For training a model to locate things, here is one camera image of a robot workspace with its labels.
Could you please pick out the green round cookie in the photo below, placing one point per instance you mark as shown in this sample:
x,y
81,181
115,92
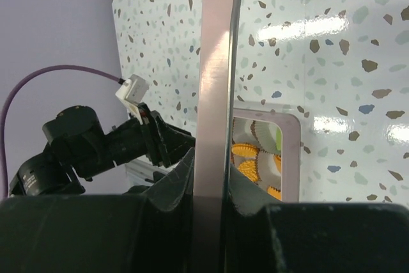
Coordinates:
x,y
278,139

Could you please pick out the orange chip cookie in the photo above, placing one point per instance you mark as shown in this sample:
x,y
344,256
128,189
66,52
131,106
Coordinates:
x,y
245,150

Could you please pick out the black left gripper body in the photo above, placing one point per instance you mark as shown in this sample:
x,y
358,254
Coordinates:
x,y
77,139

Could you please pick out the orange round sandwich cookie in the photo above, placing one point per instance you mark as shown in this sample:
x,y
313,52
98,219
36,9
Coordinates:
x,y
276,193

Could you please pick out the orange round cookie front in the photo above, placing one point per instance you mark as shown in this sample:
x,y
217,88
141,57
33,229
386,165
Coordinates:
x,y
250,170

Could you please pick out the square cookie tin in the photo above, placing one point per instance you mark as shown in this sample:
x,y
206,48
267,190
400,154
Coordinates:
x,y
258,128

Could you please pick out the orange swirl cookie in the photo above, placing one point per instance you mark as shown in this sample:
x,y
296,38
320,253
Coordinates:
x,y
277,164

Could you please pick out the silver tin lid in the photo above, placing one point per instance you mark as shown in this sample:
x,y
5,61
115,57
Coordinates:
x,y
219,33

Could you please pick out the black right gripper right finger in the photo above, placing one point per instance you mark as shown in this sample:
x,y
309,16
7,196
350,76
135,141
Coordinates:
x,y
266,235

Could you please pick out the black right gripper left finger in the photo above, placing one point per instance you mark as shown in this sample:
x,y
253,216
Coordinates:
x,y
139,231

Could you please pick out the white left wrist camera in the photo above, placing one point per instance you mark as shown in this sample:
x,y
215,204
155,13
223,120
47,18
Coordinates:
x,y
133,90

